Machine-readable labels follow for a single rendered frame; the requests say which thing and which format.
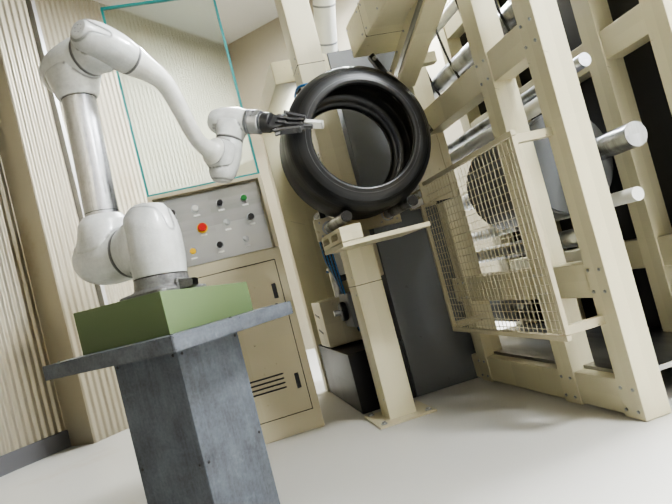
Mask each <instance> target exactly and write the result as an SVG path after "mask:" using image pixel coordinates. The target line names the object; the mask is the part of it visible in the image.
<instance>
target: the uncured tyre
mask: <svg viewBox="0 0 672 504"><path fill-rule="evenodd" d="M336 109H348V110H354V111H357V112H360V113H362V114H364V115H366V116H367V117H369V118H370V119H372V120H373V121H374V122H375V123H376V124H377V125H378V126H379V127H380V128H381V130H382V131H383V133H384V135H385V137H386V139H387V141H388V144H389V148H390V155H391V161H390V168H389V172H388V174H387V177H386V179H385V181H384V182H383V184H381V185H378V186H371V187H363V186H356V185H352V184H349V183H346V182H344V181H342V180H340V179H339V178H337V177H336V176H334V175H333V174H332V173H330V172H329V171H328V170H327V169H326V167H325V166H324V165H323V164H322V162H321V161H320V159H319V158H318V156H317V154H316V151H315V149H314V145H313V141H312V134H311V129H305V131H303V130H302V132H301V133H294V134H285V135H280V143H279V151H280V159H281V164H282V168H283V171H284V173H285V176H286V178H287V180H288V182H289V184H290V185H291V187H292V188H293V190H294V191H295V192H296V194H297V195H298V196H299V197H300V198H301V199H302V200H303V201H304V202H305V203H307V204H308V205H309V206H310V207H312V208H313V209H315V210H317V211H318V212H320V213H322V214H325V215H327V216H330V217H333V218H335V217H336V216H338V215H339V214H340V213H342V212H343V211H346V210H348V211H350V212H351V213H352V219H351V220H360V219H366V218H370V217H373V216H376V215H378V214H381V213H383V212H384V211H386V210H388V209H390V208H392V207H393V206H395V205H397V204H399V203H400V202H402V201H403V200H404V199H406V198H407V197H408V196H409V195H410V194H411V193H412V192H413V191H414V190H415V188H416V187H417V186H418V184H419V183H420V181H421V179H422V177H423V175H424V173H425V171H426V168H427V165H428V162H429V158H430V152H431V134H430V128H429V124H428V120H427V117H426V115H425V112H424V110H423V108H422V106H421V104H420V103H419V101H418V100H417V98H416V97H415V96H414V94H413V93H412V92H411V91H410V90H409V89H408V88H407V87H406V86H405V85H404V84H403V83H402V82H400V81H399V80H398V79H396V78H394V77H392V76H391V75H389V74H387V73H386V72H383V71H381V70H378V69H375V68H371V67H366V66H343V67H338V68H335V69H332V70H329V71H327V72H324V73H322V74H320V75H319V76H317V77H316V78H314V79H313V80H311V81H310V82H308V83H307V84H306V85H305V86H304V87H303V88H302V89H301V90H300V92H299V93H298V94H297V96H296V97H295V99H294V100H293V102H292V104H291V106H290V109H289V112H293V113H298V114H303V115H306V119H315V118H316V117H317V116H319V115H321V114H323V113H325V112H327V111H331V110H336Z"/></svg>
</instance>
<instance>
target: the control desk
mask: <svg viewBox="0 0 672 504"><path fill-rule="evenodd" d="M147 200H148V203H150V202H158V203H163V204H164V205H165V206H167V208H170V210H171V211H172V213H173V214H174V216H175V217H176V219H177V221H178V224H179V226H180V229H181V233H182V237H183V241H184V246H185V252H186V259H187V270H188V275H189V278H191V277H197V278H198V282H199V283H200V284H206V285H207V286H212V285H221V284H231V283H240V282H247V286H248V290H249V294H250V298H251V302H252V306H253V310H254V309H258V308H263V307H267V306H271V305H275V304H276V303H278V304H279V303H283V302H287V301H290V302H291V305H292V309H293V314H290V315H287V316H284V317H281V318H278V319H275V320H272V321H269V322H266V323H263V324H260V325H257V326H254V327H251V328H248V329H245V330H242V331H239V332H237V334H238V338H239V342H240V346H241V350H242V354H243V358H244V361H245V365H246V369H247V373H248V377H249V381H250V385H251V389H252V393H253V397H254V401H255V405H256V409H257V413H258V417H259V421H260V425H261V429H262V433H263V437H264V441H265V444H269V443H272V442H275V441H278V440H281V439H284V438H287V437H290V436H294V435H297V434H300V433H303V432H306V431H309V430H312V429H315V428H318V427H322V426H324V425H325V423H324V419H323V416H322V412H321V408H320V404H319V400H318V396H317V392H316V388H315V384H314V380H313V377H312V373H311V369H310V365H309V361H308V357H307V353H306V349H305V345H304V341H303V338H302V334H301V330H300V326H299V322H298V318H297V314H296V310H295V306H294V303H293V299H292V295H291V291H290V287H289V283H288V279H287V275H286V271H285V267H284V264H283V260H282V256H281V252H280V248H279V244H278V240H277V236H276V232H275V228H274V224H273V220H272V217H271V213H270V209H269V205H268V201H267V197H266V193H265V189H264V185H263V181H262V178H261V174H260V173H259V174H254V175H250V176H245V177H240V178H235V179H233V180H232V181H231V182H229V183H212V184H207V185H202V186H198V187H193V188H188V189H184V190H179V191H174V192H169V193H165V194H160V195H155V196H150V197H147Z"/></svg>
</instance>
